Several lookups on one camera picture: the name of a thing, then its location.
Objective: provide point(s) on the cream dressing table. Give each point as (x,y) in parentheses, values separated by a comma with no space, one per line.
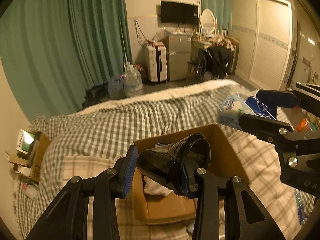
(200,43)

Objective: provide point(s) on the blue plastic packet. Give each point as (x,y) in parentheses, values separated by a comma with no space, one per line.
(261,108)

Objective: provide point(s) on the white cloth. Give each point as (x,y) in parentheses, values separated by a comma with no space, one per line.
(156,186)

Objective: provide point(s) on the white ribbed suitcase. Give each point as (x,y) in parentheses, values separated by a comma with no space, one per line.
(155,63)

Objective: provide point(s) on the orange packet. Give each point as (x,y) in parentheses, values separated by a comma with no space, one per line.
(303,125)

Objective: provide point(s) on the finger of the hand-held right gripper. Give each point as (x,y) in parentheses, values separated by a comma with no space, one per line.
(260,125)
(275,97)

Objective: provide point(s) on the green and white carton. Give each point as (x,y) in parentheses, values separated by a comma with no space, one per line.
(26,145)

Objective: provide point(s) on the black clothes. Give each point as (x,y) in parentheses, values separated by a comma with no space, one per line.
(220,60)

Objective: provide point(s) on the large clear water jug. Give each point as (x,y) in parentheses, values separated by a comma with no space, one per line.
(133,82)

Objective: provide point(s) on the crumpled clear plastic bottle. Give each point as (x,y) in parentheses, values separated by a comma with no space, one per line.
(115,87)

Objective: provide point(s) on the black wall television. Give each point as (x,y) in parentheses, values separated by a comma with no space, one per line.
(179,12)

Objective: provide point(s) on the clear plastic water bottle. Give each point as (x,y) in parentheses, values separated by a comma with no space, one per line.
(303,207)

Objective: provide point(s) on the white sliding wardrobe doors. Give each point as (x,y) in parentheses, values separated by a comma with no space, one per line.
(265,37)

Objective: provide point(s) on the narrow green curtain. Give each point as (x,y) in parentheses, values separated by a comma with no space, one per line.
(216,2)

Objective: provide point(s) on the small brown cardboard box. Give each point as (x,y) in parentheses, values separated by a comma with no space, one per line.
(41,155)

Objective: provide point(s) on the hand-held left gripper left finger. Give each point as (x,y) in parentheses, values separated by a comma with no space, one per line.
(130,175)

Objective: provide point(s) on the green checked blanket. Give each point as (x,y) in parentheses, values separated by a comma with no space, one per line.
(112,122)

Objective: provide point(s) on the wide green curtain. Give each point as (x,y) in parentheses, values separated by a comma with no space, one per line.
(57,42)

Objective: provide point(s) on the black plastic cup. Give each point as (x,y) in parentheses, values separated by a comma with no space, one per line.
(160,160)

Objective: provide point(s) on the small silver fridge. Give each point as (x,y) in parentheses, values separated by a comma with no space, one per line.
(177,57)

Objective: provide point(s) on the clear packet with white contents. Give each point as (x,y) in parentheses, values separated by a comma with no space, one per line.
(232,110)

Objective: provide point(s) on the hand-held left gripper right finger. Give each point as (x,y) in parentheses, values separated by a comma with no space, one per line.
(188,190)

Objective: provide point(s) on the oval white vanity mirror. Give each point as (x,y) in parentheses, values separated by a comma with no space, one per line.
(207,20)

